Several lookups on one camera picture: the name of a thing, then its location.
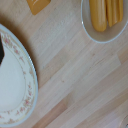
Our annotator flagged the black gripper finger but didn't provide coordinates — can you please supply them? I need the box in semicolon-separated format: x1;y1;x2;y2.
0;39;5;67

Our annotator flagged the orange food block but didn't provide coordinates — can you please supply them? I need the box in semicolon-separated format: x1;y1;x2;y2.
26;0;52;16

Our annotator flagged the floral rimmed white plate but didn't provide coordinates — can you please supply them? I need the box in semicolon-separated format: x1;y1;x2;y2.
0;23;39;128

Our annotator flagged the small white bowl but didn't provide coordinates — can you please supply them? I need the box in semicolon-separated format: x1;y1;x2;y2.
80;0;128;44

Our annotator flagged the yellow fry piece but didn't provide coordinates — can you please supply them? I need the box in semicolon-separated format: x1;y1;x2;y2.
117;0;125;23
88;0;108;33
105;0;120;28

